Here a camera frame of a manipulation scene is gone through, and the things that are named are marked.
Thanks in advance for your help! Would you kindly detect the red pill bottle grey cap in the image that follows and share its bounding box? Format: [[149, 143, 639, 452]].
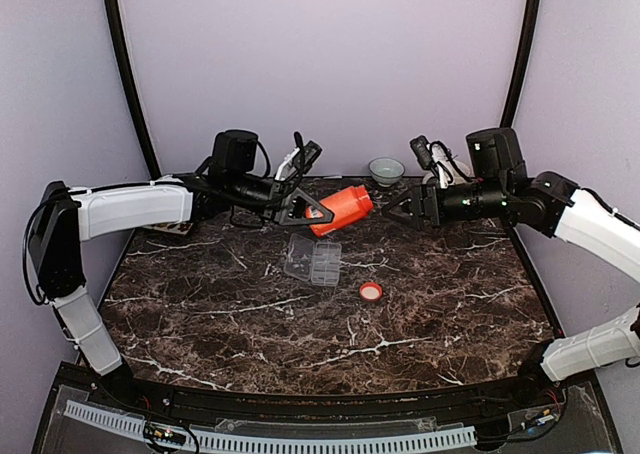
[[310, 185, 374, 237]]

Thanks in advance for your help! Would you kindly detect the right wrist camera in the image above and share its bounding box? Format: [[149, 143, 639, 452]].
[[409, 135, 459, 189]]

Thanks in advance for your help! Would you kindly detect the clear plastic pill organizer box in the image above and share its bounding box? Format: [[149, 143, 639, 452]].
[[283, 234, 342, 287]]

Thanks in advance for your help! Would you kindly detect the patterned coaster mat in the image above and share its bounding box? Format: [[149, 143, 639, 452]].
[[144, 222, 194, 236]]

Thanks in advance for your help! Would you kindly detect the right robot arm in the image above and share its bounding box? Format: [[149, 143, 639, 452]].
[[382, 127, 639, 408]]

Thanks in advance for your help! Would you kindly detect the right black corner post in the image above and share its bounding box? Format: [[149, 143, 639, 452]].
[[499, 0, 541, 128]]

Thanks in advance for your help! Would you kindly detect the white ceramic bowl back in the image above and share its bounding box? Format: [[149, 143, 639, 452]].
[[368, 157, 405, 188]]

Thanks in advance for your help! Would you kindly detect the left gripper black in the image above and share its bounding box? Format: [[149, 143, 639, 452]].
[[230, 172, 338, 227]]

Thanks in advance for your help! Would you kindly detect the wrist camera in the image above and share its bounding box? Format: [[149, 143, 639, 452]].
[[409, 135, 459, 189], [274, 131, 322, 184]]

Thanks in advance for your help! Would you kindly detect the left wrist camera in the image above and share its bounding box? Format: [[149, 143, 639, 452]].
[[274, 131, 322, 184]]

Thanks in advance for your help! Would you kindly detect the white slotted cable duct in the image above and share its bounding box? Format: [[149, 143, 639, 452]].
[[62, 400, 477, 453]]

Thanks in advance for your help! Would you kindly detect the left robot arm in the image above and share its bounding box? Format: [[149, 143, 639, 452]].
[[21, 129, 335, 410]]

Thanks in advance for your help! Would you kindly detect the cream ceramic mug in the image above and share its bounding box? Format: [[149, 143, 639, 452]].
[[422, 161, 473, 187]]

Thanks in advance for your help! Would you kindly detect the black corner post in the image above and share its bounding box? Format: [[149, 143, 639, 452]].
[[103, 0, 161, 179], [499, 0, 541, 128]]

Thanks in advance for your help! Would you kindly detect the left black corner post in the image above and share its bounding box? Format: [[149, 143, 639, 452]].
[[103, 0, 161, 179]]

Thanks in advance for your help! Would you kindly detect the black front rail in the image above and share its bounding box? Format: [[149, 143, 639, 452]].
[[37, 362, 611, 436]]

